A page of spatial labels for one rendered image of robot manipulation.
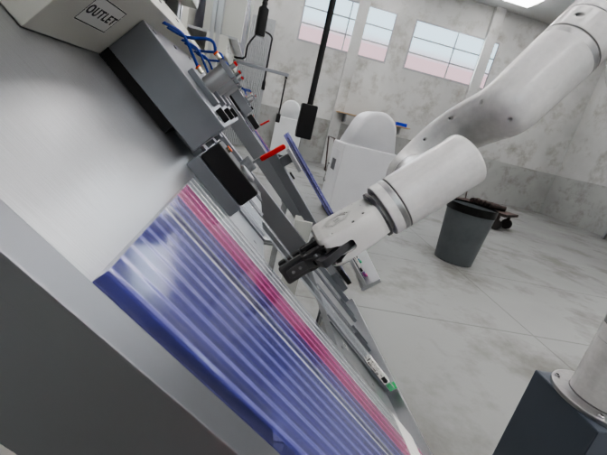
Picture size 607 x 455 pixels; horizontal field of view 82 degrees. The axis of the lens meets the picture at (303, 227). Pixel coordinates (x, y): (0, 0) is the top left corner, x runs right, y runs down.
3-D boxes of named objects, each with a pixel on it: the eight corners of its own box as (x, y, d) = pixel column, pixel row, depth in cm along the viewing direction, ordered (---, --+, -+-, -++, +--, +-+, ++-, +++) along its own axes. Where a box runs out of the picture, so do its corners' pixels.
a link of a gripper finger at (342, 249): (360, 226, 52) (331, 234, 55) (338, 257, 46) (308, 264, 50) (364, 232, 52) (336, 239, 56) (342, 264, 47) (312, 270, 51)
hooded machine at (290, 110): (294, 158, 1060) (306, 104, 1015) (296, 161, 993) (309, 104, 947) (269, 152, 1050) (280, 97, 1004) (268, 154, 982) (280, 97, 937)
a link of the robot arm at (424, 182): (373, 175, 57) (393, 183, 48) (443, 132, 57) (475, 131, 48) (396, 218, 59) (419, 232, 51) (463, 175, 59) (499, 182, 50)
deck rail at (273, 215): (331, 311, 95) (349, 299, 95) (331, 315, 94) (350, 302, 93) (144, 78, 72) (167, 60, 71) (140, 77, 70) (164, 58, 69)
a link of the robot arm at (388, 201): (373, 176, 57) (358, 186, 57) (392, 183, 48) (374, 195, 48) (396, 218, 59) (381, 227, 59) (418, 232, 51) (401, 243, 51)
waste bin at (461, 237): (466, 256, 439) (487, 205, 419) (483, 273, 387) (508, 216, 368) (424, 246, 440) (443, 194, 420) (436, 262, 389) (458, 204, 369)
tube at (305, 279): (387, 386, 63) (393, 383, 63) (390, 392, 62) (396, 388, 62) (203, 155, 50) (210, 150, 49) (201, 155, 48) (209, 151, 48)
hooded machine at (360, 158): (321, 215, 469) (350, 103, 427) (315, 203, 532) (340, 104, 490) (378, 227, 480) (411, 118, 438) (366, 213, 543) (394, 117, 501)
